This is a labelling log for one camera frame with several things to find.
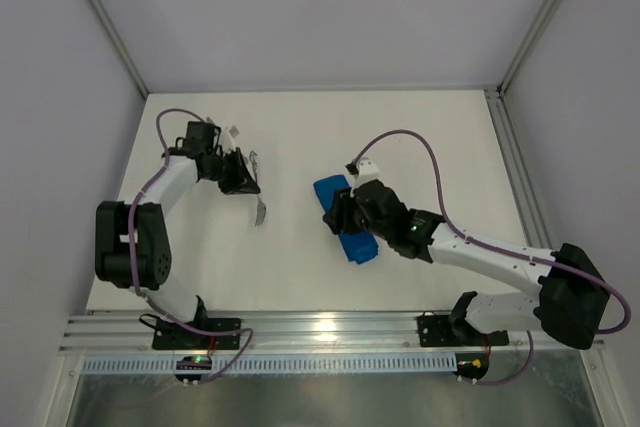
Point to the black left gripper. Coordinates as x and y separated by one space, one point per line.
239 177

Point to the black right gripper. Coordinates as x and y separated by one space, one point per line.
338 212

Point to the blue cloth napkin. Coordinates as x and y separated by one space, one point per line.
359 248

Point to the silver fork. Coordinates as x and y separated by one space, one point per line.
261 208

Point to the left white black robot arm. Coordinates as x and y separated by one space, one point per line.
132 248

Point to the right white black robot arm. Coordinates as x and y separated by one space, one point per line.
558 292

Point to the right black controller board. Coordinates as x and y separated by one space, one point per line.
471 369

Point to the black controller board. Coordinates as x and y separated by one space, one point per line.
193 368
471 369

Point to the left black controller board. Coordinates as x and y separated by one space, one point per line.
193 368

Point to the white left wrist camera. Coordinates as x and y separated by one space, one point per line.
227 139

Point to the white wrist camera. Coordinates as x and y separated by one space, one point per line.
363 170
227 139

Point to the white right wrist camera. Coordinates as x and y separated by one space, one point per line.
363 170

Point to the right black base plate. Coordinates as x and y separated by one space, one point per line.
444 330

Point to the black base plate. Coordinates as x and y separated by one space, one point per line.
169 336
444 330

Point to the right side aluminium rail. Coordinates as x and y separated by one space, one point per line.
527 203

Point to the aluminium rail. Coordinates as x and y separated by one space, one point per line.
122 332
527 203

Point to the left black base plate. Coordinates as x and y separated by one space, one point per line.
169 336

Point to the aluminium front rail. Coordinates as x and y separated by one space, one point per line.
122 332

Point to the left aluminium frame post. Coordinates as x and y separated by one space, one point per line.
117 44

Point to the aluminium frame post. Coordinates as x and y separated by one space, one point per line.
543 17
117 44

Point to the slotted grey cable duct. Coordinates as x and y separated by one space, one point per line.
257 364

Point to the right aluminium frame post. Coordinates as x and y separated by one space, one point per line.
543 17

